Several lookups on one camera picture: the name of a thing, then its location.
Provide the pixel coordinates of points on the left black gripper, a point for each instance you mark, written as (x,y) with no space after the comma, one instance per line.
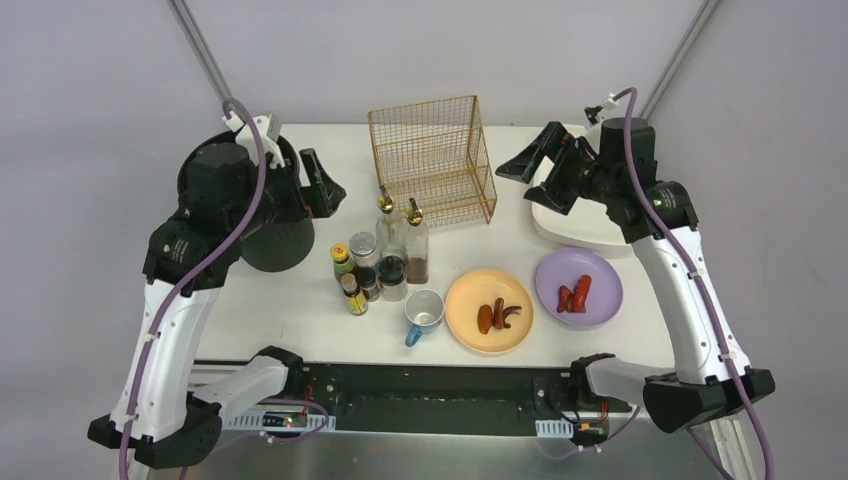
(299,183)

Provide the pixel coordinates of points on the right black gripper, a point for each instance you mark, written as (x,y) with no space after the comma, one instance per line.
(563,168)

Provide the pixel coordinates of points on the silver lid spice jar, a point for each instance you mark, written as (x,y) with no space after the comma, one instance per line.
(363,248)

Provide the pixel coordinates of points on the yellow cap green bottle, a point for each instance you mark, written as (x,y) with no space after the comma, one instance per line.
(343,263)

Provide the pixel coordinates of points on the glass oil bottle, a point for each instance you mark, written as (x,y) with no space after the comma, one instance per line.
(389,227)

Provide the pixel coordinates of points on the glass bottle with brown sauce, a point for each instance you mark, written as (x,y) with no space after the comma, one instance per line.
(416,245)

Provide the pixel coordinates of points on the small yellow label bottle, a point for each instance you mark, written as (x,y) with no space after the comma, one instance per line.
(356,301)

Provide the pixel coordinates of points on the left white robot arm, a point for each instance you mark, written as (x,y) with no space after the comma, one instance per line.
(158,421)

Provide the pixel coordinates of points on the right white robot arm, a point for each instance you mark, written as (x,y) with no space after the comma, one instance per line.
(712,377)

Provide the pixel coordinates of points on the white rectangular basin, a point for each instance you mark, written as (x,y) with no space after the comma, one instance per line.
(586,225)

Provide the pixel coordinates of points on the black ribbed trash bin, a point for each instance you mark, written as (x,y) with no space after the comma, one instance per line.
(216,184)

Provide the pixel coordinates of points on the purple plate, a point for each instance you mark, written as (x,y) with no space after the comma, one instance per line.
(566,267)

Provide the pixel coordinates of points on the small black cap jar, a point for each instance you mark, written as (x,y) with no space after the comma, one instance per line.
(368,282)

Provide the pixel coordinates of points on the black lid glass jar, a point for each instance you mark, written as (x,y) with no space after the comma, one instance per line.
(392,278)

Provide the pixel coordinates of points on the yellow plate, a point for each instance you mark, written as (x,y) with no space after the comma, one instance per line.
(484,287)

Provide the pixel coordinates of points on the red sausage pieces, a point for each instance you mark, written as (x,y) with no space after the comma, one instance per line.
(573,300)

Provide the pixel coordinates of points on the brown sausage pieces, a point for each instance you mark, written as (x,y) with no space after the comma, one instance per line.
(496,315)

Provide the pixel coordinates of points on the blue white mug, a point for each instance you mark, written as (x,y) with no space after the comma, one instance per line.
(424,310)

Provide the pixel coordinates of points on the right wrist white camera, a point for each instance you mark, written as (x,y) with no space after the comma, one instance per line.
(596,114)

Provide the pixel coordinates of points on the gold wire rack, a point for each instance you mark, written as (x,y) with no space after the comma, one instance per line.
(435,152)

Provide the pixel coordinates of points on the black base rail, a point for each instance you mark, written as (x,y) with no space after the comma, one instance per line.
(493,401)

